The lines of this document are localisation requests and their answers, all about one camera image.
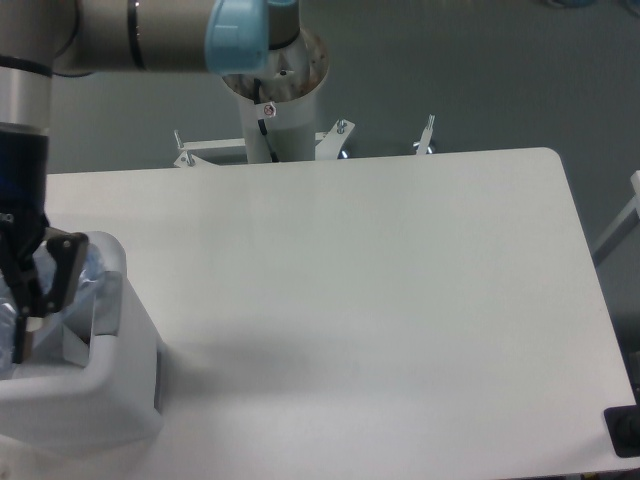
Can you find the white frame at right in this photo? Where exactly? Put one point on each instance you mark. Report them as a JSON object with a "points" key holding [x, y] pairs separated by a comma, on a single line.
{"points": [[620, 227]]}

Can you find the clear plastic bag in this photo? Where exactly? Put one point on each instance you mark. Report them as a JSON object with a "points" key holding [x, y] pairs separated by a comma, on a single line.
{"points": [[60, 339]]}

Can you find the clear plastic bottle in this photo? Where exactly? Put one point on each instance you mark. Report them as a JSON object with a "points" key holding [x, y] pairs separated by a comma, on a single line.
{"points": [[91, 276]]}

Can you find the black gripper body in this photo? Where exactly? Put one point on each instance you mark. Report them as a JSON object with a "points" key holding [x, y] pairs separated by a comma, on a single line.
{"points": [[23, 190]]}

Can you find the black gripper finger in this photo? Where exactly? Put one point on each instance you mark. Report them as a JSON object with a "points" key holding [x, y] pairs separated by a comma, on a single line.
{"points": [[68, 252]]}

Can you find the white right base bracket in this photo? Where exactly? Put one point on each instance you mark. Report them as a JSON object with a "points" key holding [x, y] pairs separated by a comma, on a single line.
{"points": [[425, 145]]}

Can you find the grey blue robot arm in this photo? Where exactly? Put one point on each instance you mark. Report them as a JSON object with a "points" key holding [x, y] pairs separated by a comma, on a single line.
{"points": [[41, 40]]}

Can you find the white trash can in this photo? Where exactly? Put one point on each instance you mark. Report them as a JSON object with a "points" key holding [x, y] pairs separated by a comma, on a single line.
{"points": [[115, 399]]}

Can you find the white base bracket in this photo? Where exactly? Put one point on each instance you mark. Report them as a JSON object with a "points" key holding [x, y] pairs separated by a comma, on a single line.
{"points": [[331, 145], [425, 145], [209, 152]]}

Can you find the black table clamp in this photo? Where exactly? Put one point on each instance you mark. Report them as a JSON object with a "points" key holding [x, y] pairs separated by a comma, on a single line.
{"points": [[623, 427]]}

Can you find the white left base bracket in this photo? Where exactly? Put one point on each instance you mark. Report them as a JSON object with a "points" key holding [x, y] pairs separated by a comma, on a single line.
{"points": [[209, 152]]}

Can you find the white middle base bracket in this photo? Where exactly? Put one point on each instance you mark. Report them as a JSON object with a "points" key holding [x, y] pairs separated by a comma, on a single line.
{"points": [[331, 145]]}

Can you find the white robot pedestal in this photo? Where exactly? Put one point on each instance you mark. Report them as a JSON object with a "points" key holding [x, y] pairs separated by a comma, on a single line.
{"points": [[278, 105]]}

